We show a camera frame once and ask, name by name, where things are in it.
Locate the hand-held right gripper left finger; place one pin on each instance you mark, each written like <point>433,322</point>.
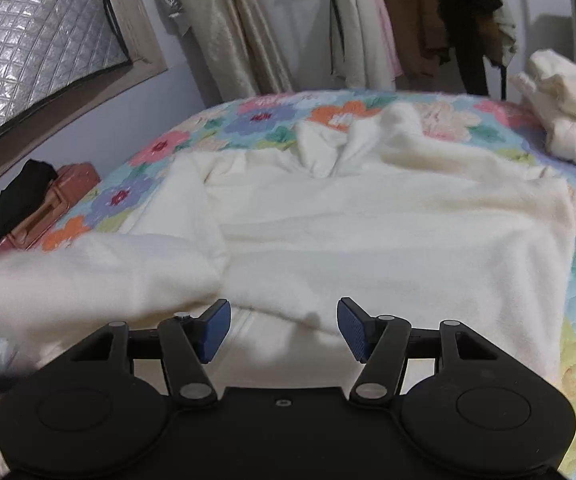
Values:
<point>215,327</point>

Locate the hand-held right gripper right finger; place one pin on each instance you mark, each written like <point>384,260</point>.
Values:
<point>351,327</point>

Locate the white fleece sweater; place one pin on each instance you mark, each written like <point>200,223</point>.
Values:
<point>367,220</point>

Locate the black clothes rack pole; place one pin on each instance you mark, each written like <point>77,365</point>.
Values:
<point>331,5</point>

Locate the red storage box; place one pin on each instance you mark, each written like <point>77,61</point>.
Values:
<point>70,185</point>

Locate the floral quilted bedspread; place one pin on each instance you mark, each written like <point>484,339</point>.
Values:
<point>268,110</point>

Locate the black folded cloth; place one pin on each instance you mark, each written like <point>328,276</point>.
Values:
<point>13,205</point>

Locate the pink hanging garment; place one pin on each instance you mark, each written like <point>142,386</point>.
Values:
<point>391,45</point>

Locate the white hanging garment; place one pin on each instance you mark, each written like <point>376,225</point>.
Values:
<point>357,35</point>

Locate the beige curtain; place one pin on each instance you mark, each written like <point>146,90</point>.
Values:
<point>238,25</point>

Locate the cream folded quilt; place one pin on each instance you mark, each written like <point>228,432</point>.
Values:
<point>567,105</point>

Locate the brown hanging garment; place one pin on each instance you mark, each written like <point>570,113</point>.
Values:
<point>417,15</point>

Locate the pale green hanging garment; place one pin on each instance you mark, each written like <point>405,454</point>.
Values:
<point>506,25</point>

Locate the silver quilted window cover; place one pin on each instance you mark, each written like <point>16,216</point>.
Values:
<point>33,35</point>

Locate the beige window frame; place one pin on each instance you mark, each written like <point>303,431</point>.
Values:
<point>138,25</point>

